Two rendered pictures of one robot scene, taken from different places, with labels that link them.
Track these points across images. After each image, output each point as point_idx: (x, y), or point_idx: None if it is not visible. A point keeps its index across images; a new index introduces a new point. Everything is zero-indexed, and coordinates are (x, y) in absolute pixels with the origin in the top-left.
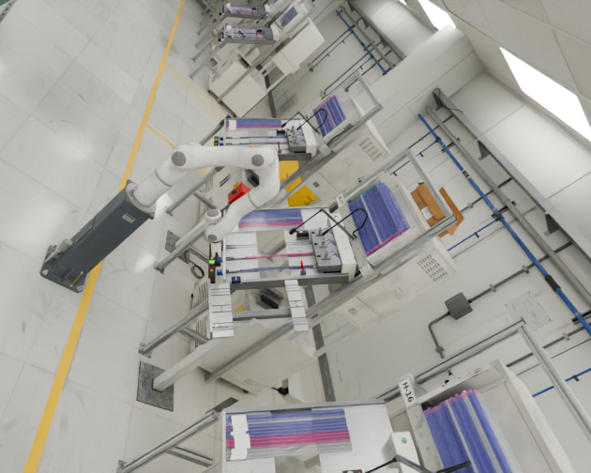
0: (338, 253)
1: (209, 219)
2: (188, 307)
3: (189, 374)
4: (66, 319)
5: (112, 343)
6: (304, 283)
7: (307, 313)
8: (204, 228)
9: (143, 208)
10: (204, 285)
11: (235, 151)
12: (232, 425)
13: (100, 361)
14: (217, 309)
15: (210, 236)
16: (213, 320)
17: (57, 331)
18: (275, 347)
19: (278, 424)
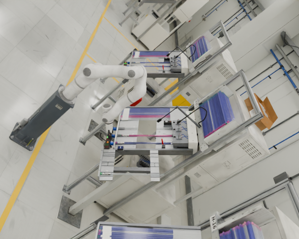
0: (187, 136)
1: (104, 108)
2: None
3: (93, 208)
4: (21, 165)
5: (46, 182)
6: (163, 153)
7: (166, 174)
8: None
9: (67, 101)
10: None
11: (120, 68)
12: (102, 231)
13: (38, 192)
14: (105, 164)
15: (103, 119)
16: (101, 170)
17: (15, 171)
18: (147, 195)
19: (130, 234)
